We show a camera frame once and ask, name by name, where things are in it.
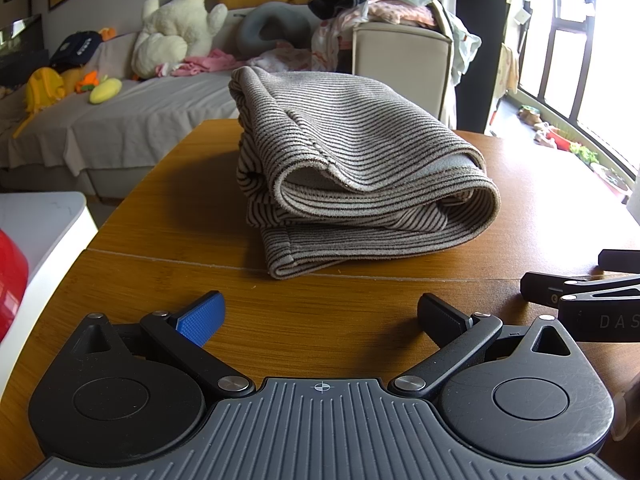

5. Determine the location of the pink cloth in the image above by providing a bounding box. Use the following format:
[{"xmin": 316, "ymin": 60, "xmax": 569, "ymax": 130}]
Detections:
[{"xmin": 155, "ymin": 49, "xmax": 238, "ymax": 78}]

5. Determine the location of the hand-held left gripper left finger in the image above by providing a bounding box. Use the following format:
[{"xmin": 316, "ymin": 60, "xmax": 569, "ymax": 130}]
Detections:
[{"xmin": 75, "ymin": 291, "xmax": 256, "ymax": 401}]

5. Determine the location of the white plush duck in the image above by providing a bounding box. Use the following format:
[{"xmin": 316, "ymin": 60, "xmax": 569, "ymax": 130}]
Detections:
[{"xmin": 131, "ymin": 0, "xmax": 228, "ymax": 80}]

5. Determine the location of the yellow-green plush toy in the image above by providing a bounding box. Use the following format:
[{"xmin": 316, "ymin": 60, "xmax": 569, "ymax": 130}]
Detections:
[{"xmin": 89, "ymin": 77, "xmax": 123, "ymax": 105}]

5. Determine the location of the grey striped sweater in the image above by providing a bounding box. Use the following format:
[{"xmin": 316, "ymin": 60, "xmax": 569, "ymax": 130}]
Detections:
[{"xmin": 229, "ymin": 66, "xmax": 501, "ymax": 281}]

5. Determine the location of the yellow plush toy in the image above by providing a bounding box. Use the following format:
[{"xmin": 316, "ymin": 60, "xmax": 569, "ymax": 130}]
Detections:
[{"xmin": 12, "ymin": 66, "xmax": 83, "ymax": 138}]

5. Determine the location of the red round object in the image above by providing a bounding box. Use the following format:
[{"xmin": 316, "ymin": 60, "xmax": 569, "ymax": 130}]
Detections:
[{"xmin": 0, "ymin": 229, "xmax": 30, "ymax": 343}]

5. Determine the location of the orange plush toy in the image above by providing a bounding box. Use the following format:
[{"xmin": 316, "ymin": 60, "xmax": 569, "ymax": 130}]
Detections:
[{"xmin": 75, "ymin": 71, "xmax": 108, "ymax": 95}]

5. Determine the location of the beige tote bag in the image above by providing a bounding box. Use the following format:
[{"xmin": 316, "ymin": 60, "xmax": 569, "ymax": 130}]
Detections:
[{"xmin": 500, "ymin": 42, "xmax": 521, "ymax": 96}]

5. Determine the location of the dark screen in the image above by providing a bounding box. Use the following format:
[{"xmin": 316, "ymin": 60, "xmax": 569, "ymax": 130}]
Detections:
[{"xmin": 0, "ymin": 14, "xmax": 50, "ymax": 88}]

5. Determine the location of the pale green garment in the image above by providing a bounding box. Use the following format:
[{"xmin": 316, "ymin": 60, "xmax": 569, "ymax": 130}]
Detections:
[{"xmin": 370, "ymin": 0, "xmax": 483, "ymax": 86}]

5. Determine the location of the grey neck pillow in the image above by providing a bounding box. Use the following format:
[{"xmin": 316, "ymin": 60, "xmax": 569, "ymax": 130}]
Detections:
[{"xmin": 235, "ymin": 1, "xmax": 321, "ymax": 58}]

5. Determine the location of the dark cap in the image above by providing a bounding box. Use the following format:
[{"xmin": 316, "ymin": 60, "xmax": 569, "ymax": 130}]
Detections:
[{"xmin": 49, "ymin": 31, "xmax": 103, "ymax": 73}]

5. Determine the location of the beige armchair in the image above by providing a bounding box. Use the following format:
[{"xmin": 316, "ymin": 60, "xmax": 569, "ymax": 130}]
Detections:
[{"xmin": 350, "ymin": 22, "xmax": 458, "ymax": 131}]

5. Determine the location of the pink floral garment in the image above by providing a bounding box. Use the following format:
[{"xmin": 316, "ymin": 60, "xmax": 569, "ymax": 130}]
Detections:
[{"xmin": 345, "ymin": 0, "xmax": 441, "ymax": 28}]

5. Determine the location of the pink plant bowl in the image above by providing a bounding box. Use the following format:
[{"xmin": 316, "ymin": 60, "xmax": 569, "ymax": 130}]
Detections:
[{"xmin": 592, "ymin": 162, "xmax": 631, "ymax": 196}]

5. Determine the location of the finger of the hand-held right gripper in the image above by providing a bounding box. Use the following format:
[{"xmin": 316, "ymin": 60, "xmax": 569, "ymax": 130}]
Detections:
[
  {"xmin": 520, "ymin": 271, "xmax": 640, "ymax": 306},
  {"xmin": 598, "ymin": 249, "xmax": 640, "ymax": 275}
]

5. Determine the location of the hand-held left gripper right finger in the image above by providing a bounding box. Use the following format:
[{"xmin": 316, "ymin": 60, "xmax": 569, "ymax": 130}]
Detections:
[{"xmin": 388, "ymin": 294, "xmax": 576, "ymax": 401}]

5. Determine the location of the grey covered sofa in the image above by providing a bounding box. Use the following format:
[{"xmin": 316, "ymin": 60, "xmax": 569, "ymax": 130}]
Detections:
[{"xmin": 0, "ymin": 7, "xmax": 301, "ymax": 206}]

